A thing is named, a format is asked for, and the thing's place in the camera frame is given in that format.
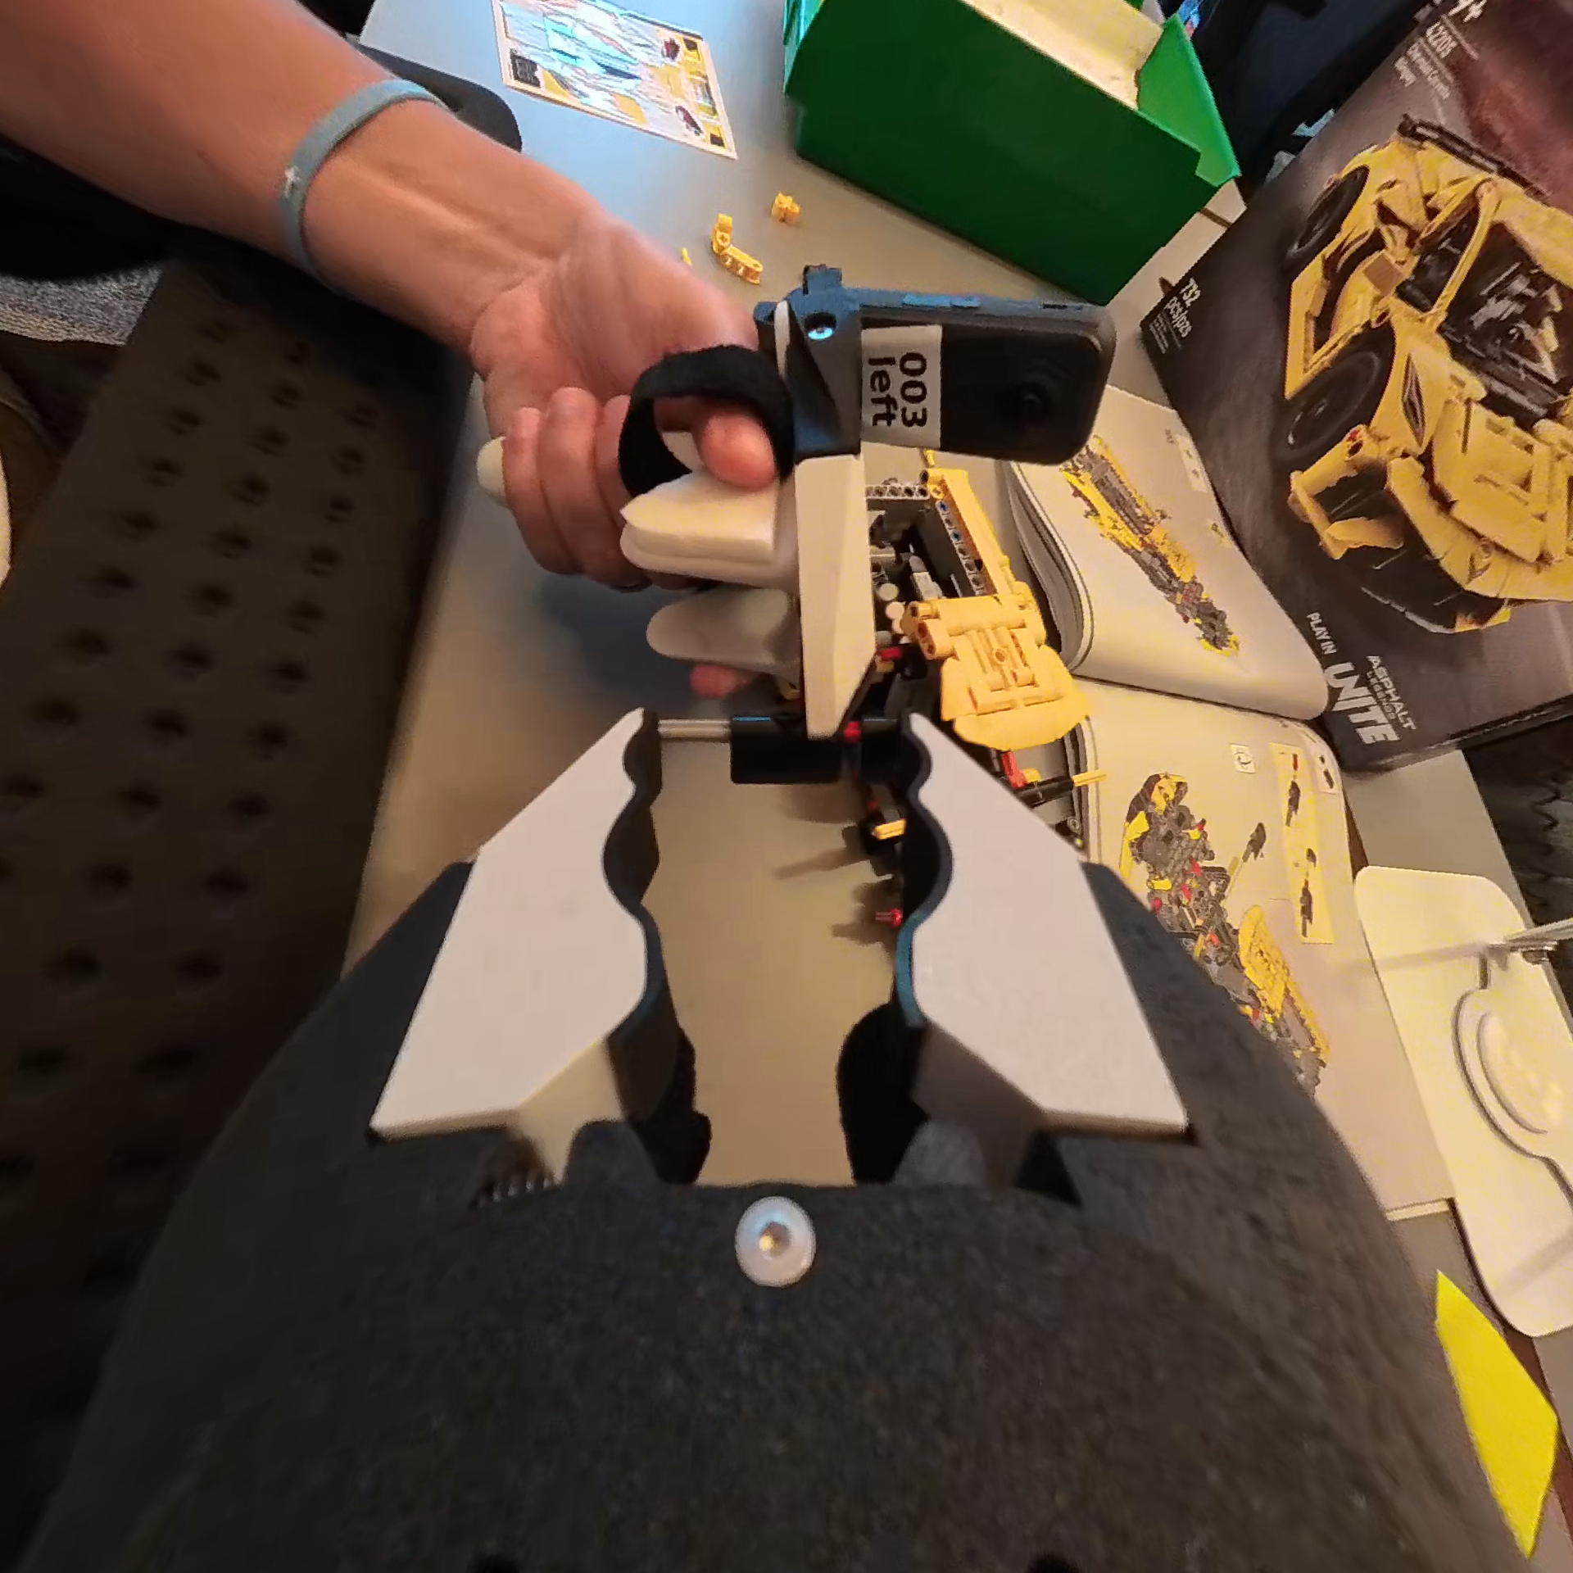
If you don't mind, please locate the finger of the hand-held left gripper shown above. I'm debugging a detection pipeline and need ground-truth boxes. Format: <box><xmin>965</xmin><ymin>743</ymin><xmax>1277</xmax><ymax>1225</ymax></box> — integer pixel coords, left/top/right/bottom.
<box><xmin>794</xmin><ymin>453</ymin><xmax>881</xmax><ymax>746</ymax></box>

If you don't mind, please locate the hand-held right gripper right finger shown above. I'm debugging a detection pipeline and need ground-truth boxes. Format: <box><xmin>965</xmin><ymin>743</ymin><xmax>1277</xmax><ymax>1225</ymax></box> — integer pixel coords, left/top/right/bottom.
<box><xmin>893</xmin><ymin>713</ymin><xmax>1190</xmax><ymax>1191</ymax></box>

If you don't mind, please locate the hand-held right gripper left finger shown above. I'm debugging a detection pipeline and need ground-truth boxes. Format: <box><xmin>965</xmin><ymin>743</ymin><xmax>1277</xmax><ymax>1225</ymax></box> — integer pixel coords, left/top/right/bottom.
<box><xmin>370</xmin><ymin>709</ymin><xmax>673</xmax><ymax>1186</ymax></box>

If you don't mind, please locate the black toy axle connector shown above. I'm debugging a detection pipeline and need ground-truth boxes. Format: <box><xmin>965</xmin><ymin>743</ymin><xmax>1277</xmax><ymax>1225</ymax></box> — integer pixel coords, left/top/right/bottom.
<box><xmin>730</xmin><ymin>713</ymin><xmax>851</xmax><ymax>790</ymax></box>

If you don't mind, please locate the yellow toy brick car model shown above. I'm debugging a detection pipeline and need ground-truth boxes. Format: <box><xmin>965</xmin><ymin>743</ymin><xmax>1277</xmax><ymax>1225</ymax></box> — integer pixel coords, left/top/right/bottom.
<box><xmin>841</xmin><ymin>453</ymin><xmax>1108</xmax><ymax>941</ymax></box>

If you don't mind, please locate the person's left forearm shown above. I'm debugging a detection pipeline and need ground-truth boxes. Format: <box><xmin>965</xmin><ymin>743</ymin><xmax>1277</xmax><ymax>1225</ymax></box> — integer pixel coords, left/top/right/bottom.
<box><xmin>0</xmin><ymin>0</ymin><xmax>592</xmax><ymax>353</ymax></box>

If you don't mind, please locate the person's left hand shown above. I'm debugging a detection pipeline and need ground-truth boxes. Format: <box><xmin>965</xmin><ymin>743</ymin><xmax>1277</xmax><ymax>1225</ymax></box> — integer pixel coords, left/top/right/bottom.
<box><xmin>467</xmin><ymin>208</ymin><xmax>790</xmax><ymax>703</ymax></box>

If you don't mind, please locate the green storage bin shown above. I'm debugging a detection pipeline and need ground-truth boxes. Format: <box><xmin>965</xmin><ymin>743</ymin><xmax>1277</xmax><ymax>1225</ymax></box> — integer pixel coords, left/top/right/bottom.
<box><xmin>785</xmin><ymin>0</ymin><xmax>1242</xmax><ymax>308</ymax></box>

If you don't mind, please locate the open instruction booklet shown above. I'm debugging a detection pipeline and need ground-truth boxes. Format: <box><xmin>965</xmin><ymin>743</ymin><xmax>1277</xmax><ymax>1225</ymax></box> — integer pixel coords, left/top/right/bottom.
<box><xmin>1001</xmin><ymin>385</ymin><xmax>1460</xmax><ymax>1220</ymax></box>

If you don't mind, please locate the white paper stack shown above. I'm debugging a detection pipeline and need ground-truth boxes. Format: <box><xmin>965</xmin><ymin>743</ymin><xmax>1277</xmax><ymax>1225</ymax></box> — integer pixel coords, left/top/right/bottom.
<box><xmin>971</xmin><ymin>0</ymin><xmax>1163</xmax><ymax>101</ymax></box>

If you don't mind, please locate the toy car set box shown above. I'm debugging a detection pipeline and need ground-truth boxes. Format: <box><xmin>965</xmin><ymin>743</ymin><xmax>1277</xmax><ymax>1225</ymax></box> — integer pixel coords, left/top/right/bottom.
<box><xmin>1142</xmin><ymin>0</ymin><xmax>1573</xmax><ymax>775</ymax></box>

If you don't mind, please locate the black dimpled chair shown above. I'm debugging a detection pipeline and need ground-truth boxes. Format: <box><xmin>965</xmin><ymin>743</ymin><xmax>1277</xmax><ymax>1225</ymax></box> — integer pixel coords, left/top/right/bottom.
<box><xmin>0</xmin><ymin>234</ymin><xmax>482</xmax><ymax>1573</ymax></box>

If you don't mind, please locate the colourful sticker sheet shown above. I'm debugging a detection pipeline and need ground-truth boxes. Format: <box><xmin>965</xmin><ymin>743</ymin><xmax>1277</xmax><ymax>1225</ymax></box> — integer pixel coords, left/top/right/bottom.
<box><xmin>492</xmin><ymin>0</ymin><xmax>741</xmax><ymax>161</ymax></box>

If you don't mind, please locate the yellow paper piece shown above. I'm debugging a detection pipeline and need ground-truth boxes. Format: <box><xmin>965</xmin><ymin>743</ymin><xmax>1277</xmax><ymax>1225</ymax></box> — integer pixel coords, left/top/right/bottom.
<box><xmin>1432</xmin><ymin>1272</ymin><xmax>1564</xmax><ymax>1558</ymax></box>

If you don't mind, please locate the blue wristband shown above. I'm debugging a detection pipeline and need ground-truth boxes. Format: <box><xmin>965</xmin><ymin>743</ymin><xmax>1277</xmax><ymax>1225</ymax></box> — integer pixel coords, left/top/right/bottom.
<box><xmin>279</xmin><ymin>78</ymin><xmax>447</xmax><ymax>286</ymax></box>

